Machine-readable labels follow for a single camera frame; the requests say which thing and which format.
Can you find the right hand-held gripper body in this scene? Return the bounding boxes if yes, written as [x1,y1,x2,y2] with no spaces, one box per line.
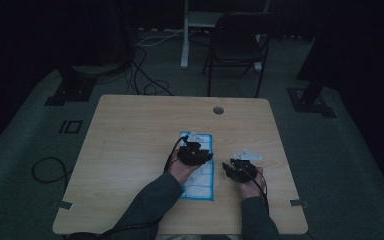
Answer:
[228,149,264,184]

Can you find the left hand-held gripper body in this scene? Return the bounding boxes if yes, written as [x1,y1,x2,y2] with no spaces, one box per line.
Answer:
[176,131,212,167]

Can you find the white cloth with blue edge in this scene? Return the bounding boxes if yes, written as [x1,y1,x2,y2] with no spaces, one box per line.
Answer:
[178,130,215,202]

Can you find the person's right hand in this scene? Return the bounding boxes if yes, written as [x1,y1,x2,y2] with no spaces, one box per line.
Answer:
[237,165,266,201]

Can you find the person's left hand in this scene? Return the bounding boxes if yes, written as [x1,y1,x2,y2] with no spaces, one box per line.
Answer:
[164,155,202,186]

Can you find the black folding chair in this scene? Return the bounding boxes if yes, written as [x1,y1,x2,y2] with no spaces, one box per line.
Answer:
[202,12,283,98]

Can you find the grey round stand base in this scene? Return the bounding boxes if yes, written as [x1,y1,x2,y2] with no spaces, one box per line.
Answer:
[73,63,125,76]

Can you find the left hand-held gripper cable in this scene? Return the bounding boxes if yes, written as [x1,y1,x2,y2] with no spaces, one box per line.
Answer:
[93,134,190,240]

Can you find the hand-held gripper cable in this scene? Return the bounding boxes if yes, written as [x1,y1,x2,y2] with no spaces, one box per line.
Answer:
[93,134,190,240]
[242,164,271,215]

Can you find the right hand-held gripper cable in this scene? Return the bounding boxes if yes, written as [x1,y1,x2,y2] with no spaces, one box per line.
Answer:
[242,164,271,215]

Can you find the black tangled floor cables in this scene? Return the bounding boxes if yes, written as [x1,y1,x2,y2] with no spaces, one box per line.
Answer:
[124,44,174,97]

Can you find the black stand with base plate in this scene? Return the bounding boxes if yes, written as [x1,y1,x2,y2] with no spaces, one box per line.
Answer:
[44,64,98,107]
[286,49,337,118]

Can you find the white desk frame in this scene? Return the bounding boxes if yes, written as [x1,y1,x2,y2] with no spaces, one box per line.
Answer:
[180,0,271,73]

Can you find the white floor cable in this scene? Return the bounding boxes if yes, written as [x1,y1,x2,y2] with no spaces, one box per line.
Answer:
[135,29,185,48]

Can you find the black looped floor cable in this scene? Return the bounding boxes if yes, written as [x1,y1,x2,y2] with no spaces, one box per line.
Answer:
[31,156,70,190]

